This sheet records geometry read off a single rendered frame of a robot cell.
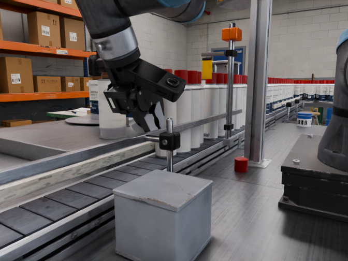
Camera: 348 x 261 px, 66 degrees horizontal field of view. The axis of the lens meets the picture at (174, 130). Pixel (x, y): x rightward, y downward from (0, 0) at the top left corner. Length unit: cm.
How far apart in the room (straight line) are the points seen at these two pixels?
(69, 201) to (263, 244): 29
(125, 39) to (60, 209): 29
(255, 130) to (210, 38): 854
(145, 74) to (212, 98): 36
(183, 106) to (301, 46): 784
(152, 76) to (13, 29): 502
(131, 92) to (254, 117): 38
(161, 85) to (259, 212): 28
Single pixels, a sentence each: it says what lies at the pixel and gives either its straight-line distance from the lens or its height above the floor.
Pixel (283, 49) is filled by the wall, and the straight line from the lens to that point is 848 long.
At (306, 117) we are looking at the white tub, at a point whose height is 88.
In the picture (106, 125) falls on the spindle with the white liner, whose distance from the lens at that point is 86.
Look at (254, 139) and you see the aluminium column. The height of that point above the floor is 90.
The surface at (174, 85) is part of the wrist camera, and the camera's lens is 48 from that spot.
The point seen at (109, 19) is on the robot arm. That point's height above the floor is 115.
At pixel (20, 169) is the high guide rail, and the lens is 35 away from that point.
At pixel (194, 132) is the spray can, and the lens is 70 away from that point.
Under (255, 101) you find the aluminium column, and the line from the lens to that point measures 77.
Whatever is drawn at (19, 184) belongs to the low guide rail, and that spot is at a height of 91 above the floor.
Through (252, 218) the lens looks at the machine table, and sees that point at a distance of 49.
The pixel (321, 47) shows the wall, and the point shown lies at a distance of 836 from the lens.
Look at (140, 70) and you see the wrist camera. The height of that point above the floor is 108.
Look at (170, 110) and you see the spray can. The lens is 61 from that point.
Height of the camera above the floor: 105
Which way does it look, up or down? 10 degrees down
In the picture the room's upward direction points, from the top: straight up
